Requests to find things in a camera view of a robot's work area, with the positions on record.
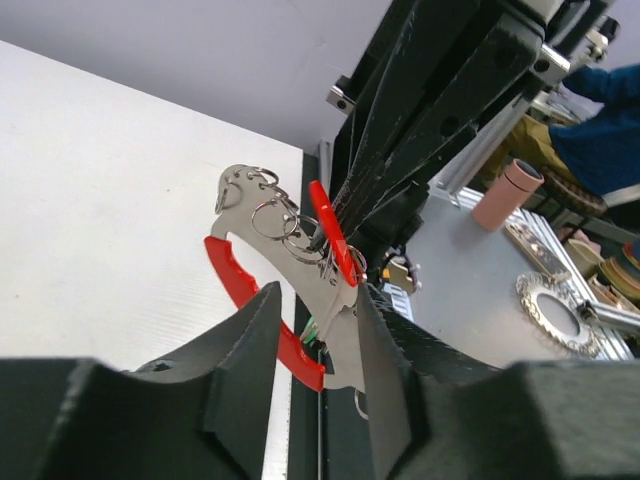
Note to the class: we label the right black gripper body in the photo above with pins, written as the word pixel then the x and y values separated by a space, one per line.
pixel 563 26

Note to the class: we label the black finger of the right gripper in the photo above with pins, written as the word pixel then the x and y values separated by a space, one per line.
pixel 427 34
pixel 486 59

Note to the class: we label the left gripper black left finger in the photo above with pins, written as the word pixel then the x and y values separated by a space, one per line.
pixel 198 412

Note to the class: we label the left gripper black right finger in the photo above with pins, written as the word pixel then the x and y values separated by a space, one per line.
pixel 436 413

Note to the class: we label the green headed key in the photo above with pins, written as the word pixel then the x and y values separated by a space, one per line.
pixel 310 332

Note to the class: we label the red headed key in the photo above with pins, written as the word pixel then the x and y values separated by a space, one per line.
pixel 333 232

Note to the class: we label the black headed key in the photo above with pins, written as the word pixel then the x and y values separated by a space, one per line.
pixel 318 240

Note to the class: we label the red handled metal key holder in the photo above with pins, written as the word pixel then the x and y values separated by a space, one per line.
pixel 251 205

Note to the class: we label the pink cylindrical container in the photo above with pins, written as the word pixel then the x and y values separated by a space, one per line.
pixel 509 192

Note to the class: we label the person in blue clothing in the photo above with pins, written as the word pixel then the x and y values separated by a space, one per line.
pixel 602 152

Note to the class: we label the right white cable duct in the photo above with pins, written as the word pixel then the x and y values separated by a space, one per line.
pixel 399 300

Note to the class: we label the right aluminium table rail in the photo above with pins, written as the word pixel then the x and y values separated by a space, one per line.
pixel 325 164

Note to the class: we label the ornate silver picture frame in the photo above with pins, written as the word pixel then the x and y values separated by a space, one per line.
pixel 552 308

